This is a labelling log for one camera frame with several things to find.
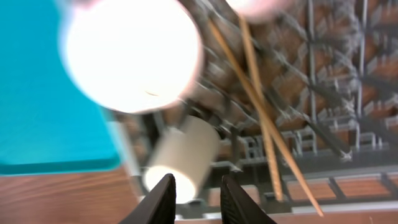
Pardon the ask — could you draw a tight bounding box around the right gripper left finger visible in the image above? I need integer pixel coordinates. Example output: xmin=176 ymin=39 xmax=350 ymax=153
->
xmin=119 ymin=174 xmax=176 ymax=224

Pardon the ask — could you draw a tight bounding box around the wooden chopstick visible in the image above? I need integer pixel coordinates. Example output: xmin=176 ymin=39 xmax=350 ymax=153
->
xmin=239 ymin=16 xmax=283 ymax=202
xmin=208 ymin=19 xmax=324 ymax=217

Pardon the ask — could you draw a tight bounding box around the teal serving tray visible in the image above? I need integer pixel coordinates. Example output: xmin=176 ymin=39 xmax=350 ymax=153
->
xmin=1 ymin=0 xmax=121 ymax=176

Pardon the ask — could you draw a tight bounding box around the white cup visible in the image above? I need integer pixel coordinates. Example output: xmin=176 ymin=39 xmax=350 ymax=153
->
xmin=142 ymin=116 xmax=220 ymax=204

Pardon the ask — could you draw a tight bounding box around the large white plate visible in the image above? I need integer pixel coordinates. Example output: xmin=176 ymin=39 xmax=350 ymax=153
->
xmin=226 ymin=0 xmax=294 ymax=24

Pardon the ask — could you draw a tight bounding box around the grey dishwasher rack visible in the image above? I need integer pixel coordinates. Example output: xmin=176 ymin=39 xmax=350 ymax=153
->
xmin=116 ymin=1 xmax=397 ymax=221

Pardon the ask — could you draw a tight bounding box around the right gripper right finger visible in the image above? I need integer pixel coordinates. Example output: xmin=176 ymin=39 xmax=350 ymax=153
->
xmin=220 ymin=175 xmax=276 ymax=224

